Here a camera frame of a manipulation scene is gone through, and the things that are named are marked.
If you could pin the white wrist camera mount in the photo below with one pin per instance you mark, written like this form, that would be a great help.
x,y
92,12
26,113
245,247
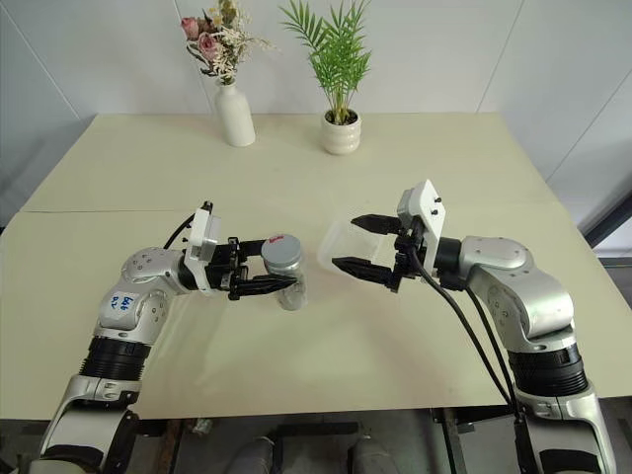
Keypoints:
x,y
427,212
198,232

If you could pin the white ribbed plant pot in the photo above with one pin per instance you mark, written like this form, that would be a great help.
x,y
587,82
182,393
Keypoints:
x,y
340,135

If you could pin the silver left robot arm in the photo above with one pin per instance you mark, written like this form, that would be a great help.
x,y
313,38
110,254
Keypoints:
x,y
148,266

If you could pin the dark rounded grey shape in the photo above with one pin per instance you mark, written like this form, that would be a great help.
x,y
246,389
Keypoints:
x,y
377,456
261,456

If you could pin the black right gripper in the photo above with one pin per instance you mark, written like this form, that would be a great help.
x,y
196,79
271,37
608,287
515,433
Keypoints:
x,y
407,257

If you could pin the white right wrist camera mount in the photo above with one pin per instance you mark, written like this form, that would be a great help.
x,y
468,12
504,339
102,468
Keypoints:
x,y
427,212

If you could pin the clear glass jar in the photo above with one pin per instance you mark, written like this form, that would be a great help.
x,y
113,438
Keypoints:
x,y
292,291

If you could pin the pink dried flower bouquet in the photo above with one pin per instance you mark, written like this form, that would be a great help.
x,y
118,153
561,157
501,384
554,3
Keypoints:
x,y
217,44

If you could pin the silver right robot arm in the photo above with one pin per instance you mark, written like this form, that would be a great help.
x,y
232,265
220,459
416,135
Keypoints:
x,y
513,276

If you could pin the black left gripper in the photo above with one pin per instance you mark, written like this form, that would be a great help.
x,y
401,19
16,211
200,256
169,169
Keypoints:
x,y
222,269

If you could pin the clear plastic box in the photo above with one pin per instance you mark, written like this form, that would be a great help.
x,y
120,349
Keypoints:
x,y
345,242

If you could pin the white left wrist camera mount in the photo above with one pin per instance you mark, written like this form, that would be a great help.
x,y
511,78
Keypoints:
x,y
198,232

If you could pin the black table frame bar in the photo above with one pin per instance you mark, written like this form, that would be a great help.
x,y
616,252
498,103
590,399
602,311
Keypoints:
x,y
469,416

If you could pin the green palm leaf plant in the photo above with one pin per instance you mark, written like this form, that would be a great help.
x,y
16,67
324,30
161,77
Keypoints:
x,y
336,49

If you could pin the black crossbar under table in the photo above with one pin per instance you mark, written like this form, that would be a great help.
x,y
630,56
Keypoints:
x,y
311,428

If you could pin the white ceramic bottle vase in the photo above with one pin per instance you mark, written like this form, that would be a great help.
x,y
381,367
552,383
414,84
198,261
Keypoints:
x,y
233,116

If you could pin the grey jar lid red label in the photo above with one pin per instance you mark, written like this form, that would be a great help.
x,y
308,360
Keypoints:
x,y
282,253

